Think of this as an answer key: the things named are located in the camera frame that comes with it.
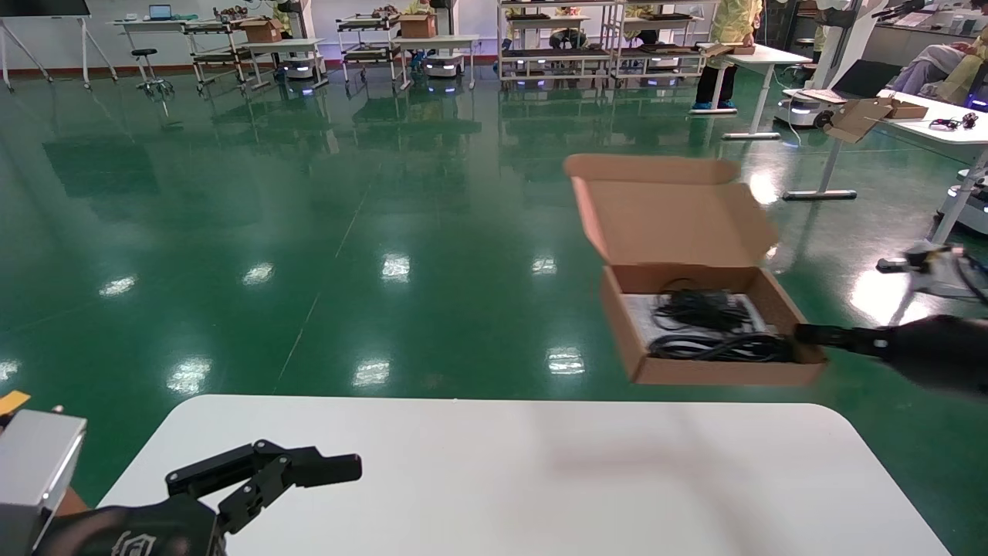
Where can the small yellow tag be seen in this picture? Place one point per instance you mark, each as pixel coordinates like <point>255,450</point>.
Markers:
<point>11,401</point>

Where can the tall white wheeled robot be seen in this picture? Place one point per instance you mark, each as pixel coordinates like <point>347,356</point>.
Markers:
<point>803,108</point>

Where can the metal shelf cart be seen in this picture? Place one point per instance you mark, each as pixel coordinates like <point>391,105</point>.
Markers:
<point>216,55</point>
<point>370,52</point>

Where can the brown cardboard storage box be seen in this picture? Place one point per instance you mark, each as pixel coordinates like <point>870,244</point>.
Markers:
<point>671,216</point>

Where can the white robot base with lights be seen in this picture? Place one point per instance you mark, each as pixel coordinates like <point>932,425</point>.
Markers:
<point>299,68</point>

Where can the white metal shelf rack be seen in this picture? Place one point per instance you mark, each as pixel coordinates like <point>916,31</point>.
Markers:
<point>556,54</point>
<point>644,51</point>

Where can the seated person in grey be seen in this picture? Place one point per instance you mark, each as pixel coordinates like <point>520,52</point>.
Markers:
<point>926,66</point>

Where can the open laptop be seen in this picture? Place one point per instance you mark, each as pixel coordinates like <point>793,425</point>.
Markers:
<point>160,11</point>

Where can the large white table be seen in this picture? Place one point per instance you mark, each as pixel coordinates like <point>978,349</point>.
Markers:
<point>915,127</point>

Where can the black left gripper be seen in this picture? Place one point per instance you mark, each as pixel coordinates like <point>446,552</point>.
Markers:
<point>123,533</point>

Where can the white robot with column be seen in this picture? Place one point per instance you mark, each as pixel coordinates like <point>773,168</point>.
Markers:
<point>444,66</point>

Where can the flat cardboard pieces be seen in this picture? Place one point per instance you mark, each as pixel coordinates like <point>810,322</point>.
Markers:
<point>741,50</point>

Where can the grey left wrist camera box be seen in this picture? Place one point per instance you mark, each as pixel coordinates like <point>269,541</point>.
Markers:
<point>35,463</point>

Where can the white printed paper manual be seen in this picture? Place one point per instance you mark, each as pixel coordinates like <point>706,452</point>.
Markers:
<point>641,316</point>

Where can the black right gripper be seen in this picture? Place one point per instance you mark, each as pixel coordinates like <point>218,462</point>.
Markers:
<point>942,351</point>

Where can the seated person behind rack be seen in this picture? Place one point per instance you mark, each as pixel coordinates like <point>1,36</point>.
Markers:
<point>570,35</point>

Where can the white table with T-legs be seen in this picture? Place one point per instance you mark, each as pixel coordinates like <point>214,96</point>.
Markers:
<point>776,57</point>

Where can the black round stool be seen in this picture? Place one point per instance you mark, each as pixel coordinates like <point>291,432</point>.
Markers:
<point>143,54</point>

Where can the white table with laptop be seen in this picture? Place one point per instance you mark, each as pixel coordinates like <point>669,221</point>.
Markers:
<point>139,23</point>

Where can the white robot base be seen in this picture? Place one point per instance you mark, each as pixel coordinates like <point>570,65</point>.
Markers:
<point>969,208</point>

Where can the black board on stand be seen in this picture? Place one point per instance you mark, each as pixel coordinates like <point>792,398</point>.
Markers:
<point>38,6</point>

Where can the person in yellow coat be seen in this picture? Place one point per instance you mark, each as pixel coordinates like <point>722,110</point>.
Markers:
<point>276,15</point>
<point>733,23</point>

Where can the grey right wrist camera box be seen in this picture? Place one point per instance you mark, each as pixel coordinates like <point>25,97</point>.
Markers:
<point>938,274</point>

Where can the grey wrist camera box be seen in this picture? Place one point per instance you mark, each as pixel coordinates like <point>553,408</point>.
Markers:
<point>938,274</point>
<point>35,463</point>

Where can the grey counter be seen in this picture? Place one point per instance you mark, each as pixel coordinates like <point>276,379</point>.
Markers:
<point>926,35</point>

